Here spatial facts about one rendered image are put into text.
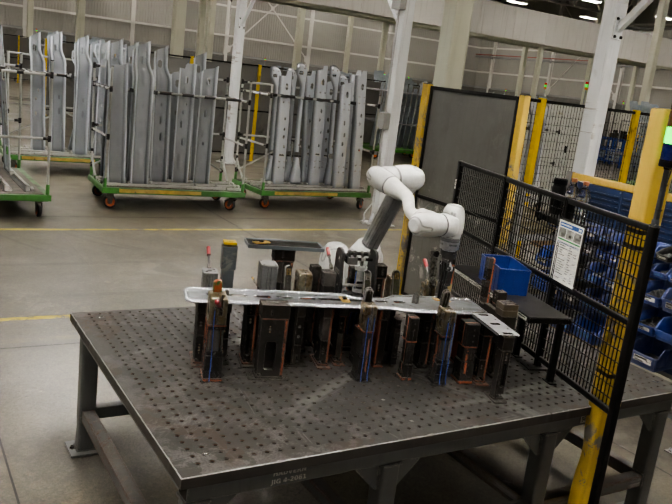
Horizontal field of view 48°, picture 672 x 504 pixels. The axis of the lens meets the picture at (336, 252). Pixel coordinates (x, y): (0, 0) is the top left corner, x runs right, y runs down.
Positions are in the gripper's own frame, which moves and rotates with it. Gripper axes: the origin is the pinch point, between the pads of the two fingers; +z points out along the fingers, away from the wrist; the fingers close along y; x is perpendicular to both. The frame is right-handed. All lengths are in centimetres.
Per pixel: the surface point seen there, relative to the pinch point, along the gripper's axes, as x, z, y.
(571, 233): 54, -34, 11
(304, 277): -64, -1, -11
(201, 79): -57, -72, -739
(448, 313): -7.0, 2.4, 24.9
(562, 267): 54, -17, 9
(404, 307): -20.9, 5.6, 8.1
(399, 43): 195, -148, -680
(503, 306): 23.4, 1.0, 16.2
